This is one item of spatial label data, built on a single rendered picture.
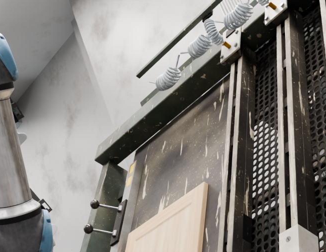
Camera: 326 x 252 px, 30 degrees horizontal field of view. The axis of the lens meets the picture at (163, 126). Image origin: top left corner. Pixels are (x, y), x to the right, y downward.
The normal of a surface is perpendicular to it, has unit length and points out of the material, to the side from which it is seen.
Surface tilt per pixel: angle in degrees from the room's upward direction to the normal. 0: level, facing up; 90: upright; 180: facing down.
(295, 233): 56
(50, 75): 90
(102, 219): 90
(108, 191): 90
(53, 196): 90
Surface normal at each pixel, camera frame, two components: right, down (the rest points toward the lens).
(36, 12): 0.33, 0.86
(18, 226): 0.24, 0.07
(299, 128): 0.62, -0.51
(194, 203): -0.78, -0.51
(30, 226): 0.68, -0.04
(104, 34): -0.74, -0.01
